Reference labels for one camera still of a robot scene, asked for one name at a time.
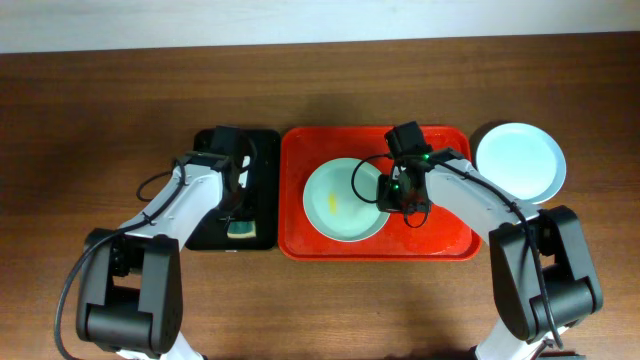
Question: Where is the green and yellow sponge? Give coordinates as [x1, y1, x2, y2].
[227, 221, 257, 239]

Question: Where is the mint green plate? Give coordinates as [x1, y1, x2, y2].
[303, 158, 390, 243]

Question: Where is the light blue plate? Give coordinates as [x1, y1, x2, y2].
[474, 122, 567, 204]

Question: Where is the white plate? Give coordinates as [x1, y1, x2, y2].
[520, 148, 567, 204]

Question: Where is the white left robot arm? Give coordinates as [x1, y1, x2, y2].
[63, 149, 258, 359]

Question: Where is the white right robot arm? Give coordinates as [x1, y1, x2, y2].
[376, 146, 604, 359]

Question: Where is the black plastic tray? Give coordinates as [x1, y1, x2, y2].
[185, 127, 281, 251]

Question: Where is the red plastic tray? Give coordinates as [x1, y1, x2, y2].
[278, 126, 482, 262]

